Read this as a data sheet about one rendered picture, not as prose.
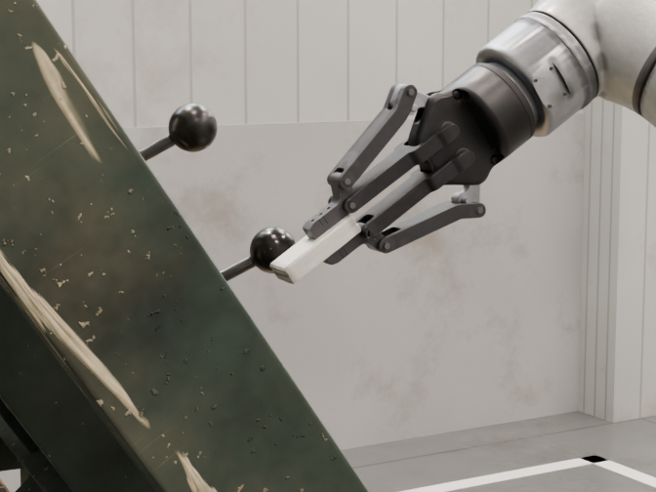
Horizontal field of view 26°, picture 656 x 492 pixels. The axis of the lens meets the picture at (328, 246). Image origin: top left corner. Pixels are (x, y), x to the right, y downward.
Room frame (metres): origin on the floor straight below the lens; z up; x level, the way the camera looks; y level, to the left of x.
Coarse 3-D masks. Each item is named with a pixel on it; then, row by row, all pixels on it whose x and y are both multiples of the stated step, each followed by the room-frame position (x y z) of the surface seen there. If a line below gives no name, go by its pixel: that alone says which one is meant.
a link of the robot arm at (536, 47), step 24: (528, 24) 1.15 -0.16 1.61; (552, 24) 1.14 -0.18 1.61; (504, 48) 1.13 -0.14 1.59; (528, 48) 1.13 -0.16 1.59; (552, 48) 1.13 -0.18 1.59; (576, 48) 1.13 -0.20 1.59; (528, 72) 1.12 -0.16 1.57; (552, 72) 1.12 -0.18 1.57; (576, 72) 1.13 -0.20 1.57; (528, 96) 1.13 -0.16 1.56; (552, 96) 1.12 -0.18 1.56; (576, 96) 1.13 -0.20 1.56; (552, 120) 1.13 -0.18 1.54
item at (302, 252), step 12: (348, 216) 1.08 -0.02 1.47; (336, 228) 1.08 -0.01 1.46; (348, 228) 1.08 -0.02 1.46; (300, 240) 1.09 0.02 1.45; (312, 240) 1.08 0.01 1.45; (324, 240) 1.07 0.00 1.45; (288, 252) 1.08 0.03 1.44; (300, 252) 1.07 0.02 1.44; (312, 252) 1.07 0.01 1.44; (276, 264) 1.08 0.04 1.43; (288, 264) 1.06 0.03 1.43; (300, 264) 1.06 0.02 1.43
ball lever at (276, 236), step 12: (264, 228) 1.13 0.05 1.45; (276, 228) 1.13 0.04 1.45; (252, 240) 1.13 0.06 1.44; (264, 240) 1.12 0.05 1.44; (276, 240) 1.12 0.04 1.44; (288, 240) 1.12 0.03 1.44; (252, 252) 1.12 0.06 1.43; (264, 252) 1.11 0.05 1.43; (276, 252) 1.11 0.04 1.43; (240, 264) 1.13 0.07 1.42; (252, 264) 1.13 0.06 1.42; (264, 264) 1.12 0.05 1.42; (228, 276) 1.13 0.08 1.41
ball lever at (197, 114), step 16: (176, 112) 1.10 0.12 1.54; (192, 112) 1.09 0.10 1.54; (208, 112) 1.10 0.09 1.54; (176, 128) 1.09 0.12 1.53; (192, 128) 1.08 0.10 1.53; (208, 128) 1.09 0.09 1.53; (160, 144) 1.10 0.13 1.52; (176, 144) 1.10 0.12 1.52; (192, 144) 1.09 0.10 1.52; (208, 144) 1.10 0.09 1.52; (144, 160) 1.11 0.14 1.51
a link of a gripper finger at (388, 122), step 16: (400, 96) 1.10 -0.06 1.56; (416, 96) 1.11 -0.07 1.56; (384, 112) 1.11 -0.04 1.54; (400, 112) 1.10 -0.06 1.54; (368, 128) 1.11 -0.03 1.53; (384, 128) 1.10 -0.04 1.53; (352, 144) 1.11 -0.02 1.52; (368, 144) 1.09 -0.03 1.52; (384, 144) 1.10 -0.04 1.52; (352, 160) 1.09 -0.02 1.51; (368, 160) 1.09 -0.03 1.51; (352, 176) 1.08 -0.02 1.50
